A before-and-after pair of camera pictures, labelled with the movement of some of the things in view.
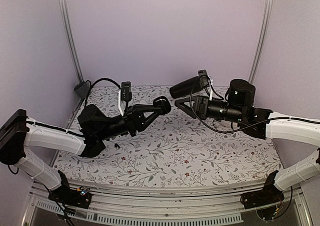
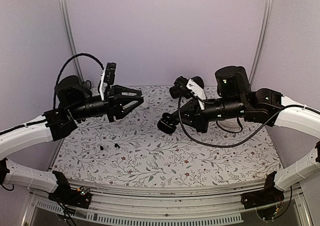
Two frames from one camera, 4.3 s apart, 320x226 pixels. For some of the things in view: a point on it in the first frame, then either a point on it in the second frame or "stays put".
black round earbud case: x=164 y=103 -> x=166 y=124
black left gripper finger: x=150 y=118 -> x=124 y=104
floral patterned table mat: x=167 y=151 stays put
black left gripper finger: x=146 y=108 -> x=118 y=90
